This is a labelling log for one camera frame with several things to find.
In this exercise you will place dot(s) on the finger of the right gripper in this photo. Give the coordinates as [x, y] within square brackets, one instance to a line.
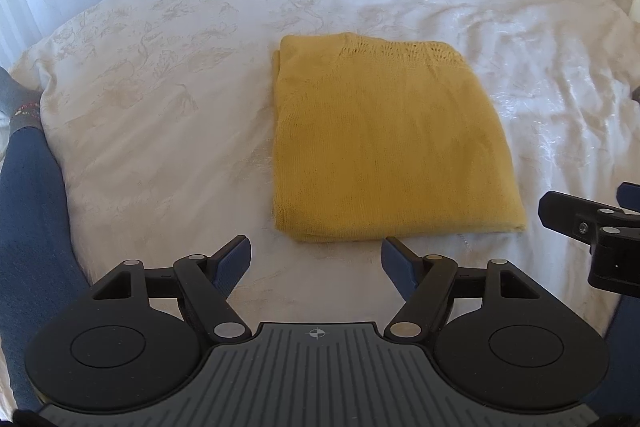
[628, 195]
[591, 223]

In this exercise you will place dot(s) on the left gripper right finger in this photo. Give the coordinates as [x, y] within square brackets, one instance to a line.
[429, 285]

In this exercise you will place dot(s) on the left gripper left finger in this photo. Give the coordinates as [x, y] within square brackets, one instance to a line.
[201, 285]

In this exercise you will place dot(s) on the yellow knitted sweater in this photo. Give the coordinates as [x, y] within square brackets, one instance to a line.
[374, 138]

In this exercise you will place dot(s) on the blue jeans right leg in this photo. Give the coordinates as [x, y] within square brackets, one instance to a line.
[620, 391]

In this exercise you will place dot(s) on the blue jeans leg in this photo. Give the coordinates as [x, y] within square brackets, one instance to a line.
[40, 275]
[620, 391]

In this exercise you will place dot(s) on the blue jeans left leg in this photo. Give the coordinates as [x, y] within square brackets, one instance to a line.
[40, 275]

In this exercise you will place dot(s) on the grey sock foot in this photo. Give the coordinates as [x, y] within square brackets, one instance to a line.
[20, 104]

